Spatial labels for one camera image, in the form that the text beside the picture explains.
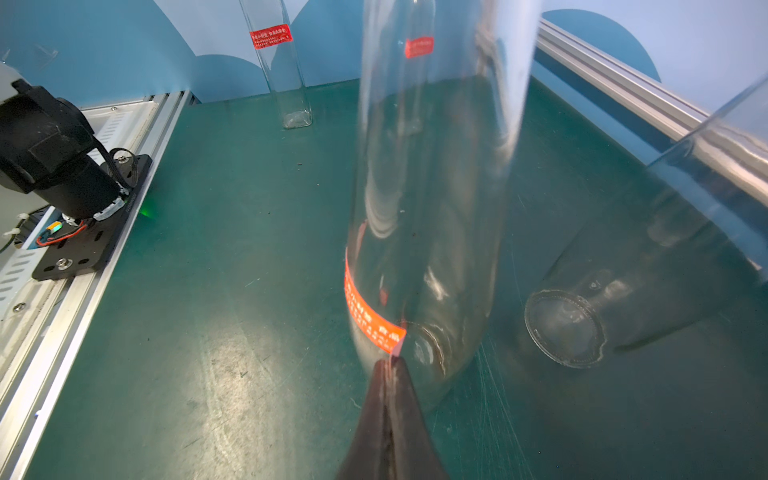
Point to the aluminium back frame bar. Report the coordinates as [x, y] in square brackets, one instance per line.
[654, 102]

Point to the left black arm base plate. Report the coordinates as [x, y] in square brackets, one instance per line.
[91, 250]

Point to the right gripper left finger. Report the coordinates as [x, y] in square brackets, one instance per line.
[368, 456]

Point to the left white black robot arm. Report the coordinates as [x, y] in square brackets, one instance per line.
[49, 148]

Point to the aluminium front rail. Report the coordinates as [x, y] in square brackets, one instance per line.
[44, 323]

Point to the bottle red label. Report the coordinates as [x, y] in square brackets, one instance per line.
[419, 47]
[271, 36]
[382, 333]

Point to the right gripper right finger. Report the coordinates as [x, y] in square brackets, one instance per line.
[413, 453]

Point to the clear glass bottle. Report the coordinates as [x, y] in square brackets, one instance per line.
[280, 64]
[437, 136]
[680, 242]

